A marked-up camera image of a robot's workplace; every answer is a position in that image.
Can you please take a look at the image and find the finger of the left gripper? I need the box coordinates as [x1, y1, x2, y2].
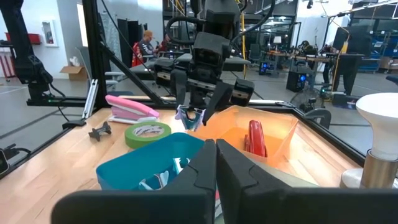
[201, 80, 234, 127]
[170, 68, 188, 107]

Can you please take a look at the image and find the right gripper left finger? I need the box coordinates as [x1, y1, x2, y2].
[50, 138, 218, 224]

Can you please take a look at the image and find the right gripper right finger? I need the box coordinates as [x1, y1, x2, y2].
[216, 138, 398, 224]

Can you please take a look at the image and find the silver staple remover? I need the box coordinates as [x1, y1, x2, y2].
[172, 156, 191, 175]
[137, 169, 171, 192]

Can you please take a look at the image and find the pink tape roll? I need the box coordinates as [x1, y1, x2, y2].
[214, 188, 223, 218]

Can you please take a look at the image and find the purple staple remover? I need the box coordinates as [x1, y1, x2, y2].
[174, 104, 206, 132]

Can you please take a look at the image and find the pink stapler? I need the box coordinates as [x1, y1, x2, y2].
[104, 94, 160, 126]

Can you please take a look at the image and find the red stapler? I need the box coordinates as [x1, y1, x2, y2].
[243, 119, 269, 159]

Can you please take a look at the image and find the green tape roll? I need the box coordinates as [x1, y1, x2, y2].
[124, 121, 172, 150]

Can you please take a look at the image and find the dark grey staple remover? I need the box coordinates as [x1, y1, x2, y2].
[88, 121, 113, 142]

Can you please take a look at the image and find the black desk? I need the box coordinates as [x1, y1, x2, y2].
[129, 52, 252, 73]

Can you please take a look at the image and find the person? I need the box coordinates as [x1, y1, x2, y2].
[157, 33, 172, 52]
[137, 29, 158, 63]

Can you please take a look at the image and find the red cloth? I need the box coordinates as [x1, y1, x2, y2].
[131, 42, 144, 68]

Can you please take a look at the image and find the black computer tower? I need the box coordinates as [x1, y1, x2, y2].
[259, 60, 277, 76]
[285, 70, 309, 93]

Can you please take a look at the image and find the black office chair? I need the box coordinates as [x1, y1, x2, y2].
[248, 42, 262, 62]

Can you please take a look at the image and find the blue plastic bin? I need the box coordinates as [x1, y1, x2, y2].
[95, 132, 206, 192]

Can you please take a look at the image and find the orange translucent plastic bin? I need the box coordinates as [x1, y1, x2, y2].
[185, 105, 300, 167]

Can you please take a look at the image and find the black cabinet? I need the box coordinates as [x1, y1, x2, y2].
[117, 18, 147, 68]

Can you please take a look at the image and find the silver aluminium bar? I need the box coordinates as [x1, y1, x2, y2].
[81, 78, 100, 119]

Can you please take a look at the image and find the black table clamp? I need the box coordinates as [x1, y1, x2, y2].
[303, 108, 333, 130]
[61, 119, 88, 131]

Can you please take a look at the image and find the cardboard box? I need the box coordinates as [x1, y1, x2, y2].
[59, 65, 88, 82]

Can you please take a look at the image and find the black monitor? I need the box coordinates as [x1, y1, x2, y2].
[331, 26, 373, 56]

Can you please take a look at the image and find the white bulb table lamp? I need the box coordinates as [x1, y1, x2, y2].
[340, 91, 398, 190]

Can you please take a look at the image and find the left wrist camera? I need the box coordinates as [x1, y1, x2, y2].
[192, 31, 233, 68]

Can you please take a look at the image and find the yellow arm cable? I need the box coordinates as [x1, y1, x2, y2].
[238, 0, 248, 79]

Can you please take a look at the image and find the black aluminium rig frame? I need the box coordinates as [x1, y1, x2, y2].
[0, 0, 366, 181]

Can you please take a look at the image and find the white wall cabinet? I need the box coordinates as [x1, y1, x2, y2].
[41, 19, 59, 48]

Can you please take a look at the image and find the red wall box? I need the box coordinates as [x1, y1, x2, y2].
[4, 32, 42, 45]

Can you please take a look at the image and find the black table-level camera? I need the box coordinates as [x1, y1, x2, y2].
[0, 142, 32, 175]

